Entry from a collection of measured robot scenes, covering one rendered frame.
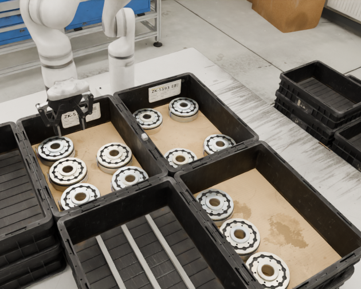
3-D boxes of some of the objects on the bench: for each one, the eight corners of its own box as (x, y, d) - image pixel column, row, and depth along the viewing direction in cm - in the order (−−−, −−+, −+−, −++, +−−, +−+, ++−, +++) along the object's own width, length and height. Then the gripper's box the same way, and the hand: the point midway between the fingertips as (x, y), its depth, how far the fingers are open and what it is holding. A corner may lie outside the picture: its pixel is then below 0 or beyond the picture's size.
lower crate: (-70, 207, 115) (-87, 180, 106) (31, 173, 126) (23, 147, 118) (-55, 327, 90) (-76, 304, 82) (70, 271, 101) (62, 246, 93)
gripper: (86, 62, 93) (93, 115, 104) (23, 77, 87) (38, 132, 98) (97, 77, 88) (104, 131, 99) (31, 94, 82) (46, 149, 93)
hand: (70, 127), depth 97 cm, fingers open, 5 cm apart
